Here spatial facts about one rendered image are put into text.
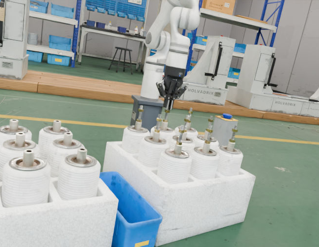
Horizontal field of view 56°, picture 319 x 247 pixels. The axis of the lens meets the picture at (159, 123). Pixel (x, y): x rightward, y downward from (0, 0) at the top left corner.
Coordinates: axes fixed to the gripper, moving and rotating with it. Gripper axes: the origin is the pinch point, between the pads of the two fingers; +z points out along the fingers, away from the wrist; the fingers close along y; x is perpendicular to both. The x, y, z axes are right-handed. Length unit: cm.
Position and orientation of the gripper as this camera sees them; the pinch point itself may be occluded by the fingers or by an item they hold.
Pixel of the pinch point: (168, 104)
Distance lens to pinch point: 112.9
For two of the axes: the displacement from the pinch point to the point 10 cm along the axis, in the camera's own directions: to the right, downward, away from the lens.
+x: -4.9, -2.9, 8.2
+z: -1.8, 9.6, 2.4
